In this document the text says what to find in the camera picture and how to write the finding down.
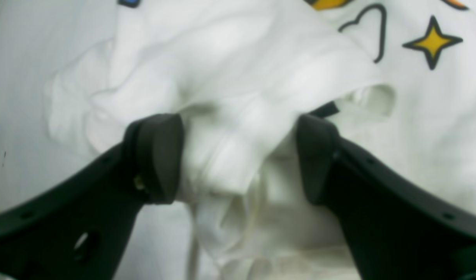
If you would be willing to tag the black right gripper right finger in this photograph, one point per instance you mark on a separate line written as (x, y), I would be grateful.
(394, 229)

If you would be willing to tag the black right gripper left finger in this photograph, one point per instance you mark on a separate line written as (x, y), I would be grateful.
(79, 229)

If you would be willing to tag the white printed T-shirt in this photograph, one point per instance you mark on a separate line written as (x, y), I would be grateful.
(400, 73)

